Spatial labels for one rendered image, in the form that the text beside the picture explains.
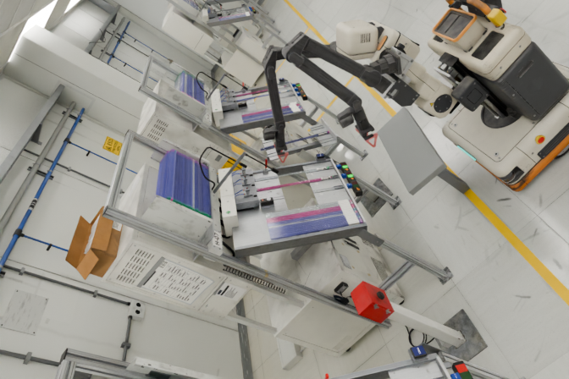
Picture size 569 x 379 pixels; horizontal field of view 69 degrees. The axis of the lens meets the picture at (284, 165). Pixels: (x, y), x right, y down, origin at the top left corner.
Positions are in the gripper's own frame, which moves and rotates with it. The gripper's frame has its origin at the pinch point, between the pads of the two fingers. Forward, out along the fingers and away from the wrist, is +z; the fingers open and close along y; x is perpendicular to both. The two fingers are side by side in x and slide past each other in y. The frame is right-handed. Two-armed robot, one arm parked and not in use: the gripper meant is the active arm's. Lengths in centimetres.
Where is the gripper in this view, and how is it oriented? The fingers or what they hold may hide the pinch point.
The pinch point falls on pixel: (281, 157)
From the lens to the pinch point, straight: 258.3
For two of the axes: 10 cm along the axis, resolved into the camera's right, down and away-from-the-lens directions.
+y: 1.9, 5.3, -8.3
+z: 0.6, 8.3, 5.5
